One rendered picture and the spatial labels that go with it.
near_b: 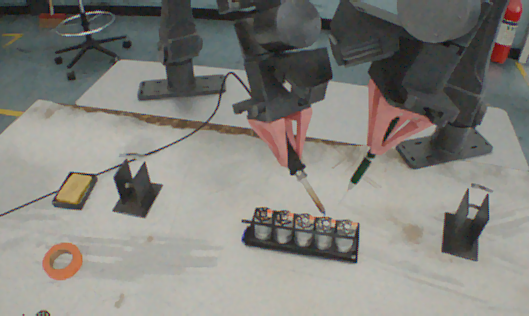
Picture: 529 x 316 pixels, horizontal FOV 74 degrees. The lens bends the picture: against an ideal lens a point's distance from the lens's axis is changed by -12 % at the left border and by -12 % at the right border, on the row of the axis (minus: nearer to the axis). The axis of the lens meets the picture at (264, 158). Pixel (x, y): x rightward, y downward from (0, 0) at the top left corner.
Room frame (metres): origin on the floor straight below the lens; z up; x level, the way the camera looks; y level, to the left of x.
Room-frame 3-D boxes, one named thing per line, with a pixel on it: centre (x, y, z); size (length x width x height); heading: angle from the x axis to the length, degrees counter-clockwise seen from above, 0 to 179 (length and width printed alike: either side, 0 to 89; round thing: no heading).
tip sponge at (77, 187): (0.44, 0.32, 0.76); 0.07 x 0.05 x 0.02; 174
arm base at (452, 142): (0.56, -0.35, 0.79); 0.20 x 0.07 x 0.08; 105
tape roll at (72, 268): (0.30, 0.29, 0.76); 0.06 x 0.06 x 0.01
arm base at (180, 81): (0.77, 0.19, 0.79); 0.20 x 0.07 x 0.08; 97
